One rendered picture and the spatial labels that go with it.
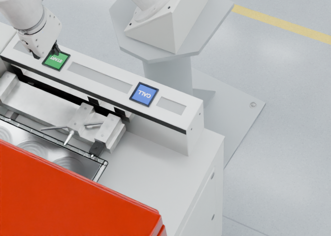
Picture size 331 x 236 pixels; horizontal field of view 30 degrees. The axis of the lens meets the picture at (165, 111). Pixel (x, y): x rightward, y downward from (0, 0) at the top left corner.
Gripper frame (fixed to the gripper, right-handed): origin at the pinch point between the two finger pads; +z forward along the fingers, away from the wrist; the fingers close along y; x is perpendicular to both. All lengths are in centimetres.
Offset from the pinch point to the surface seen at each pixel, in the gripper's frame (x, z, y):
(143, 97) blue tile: -26.4, 4.0, -1.9
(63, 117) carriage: -6.9, 10.3, -13.3
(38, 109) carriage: 0.4, 10.2, -14.0
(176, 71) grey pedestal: -19.0, 41.5, 20.2
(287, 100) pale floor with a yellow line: -46, 113, 50
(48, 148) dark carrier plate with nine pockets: -9.2, 6.3, -22.9
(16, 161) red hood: -53, -91, -37
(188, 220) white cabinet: -46, 22, -23
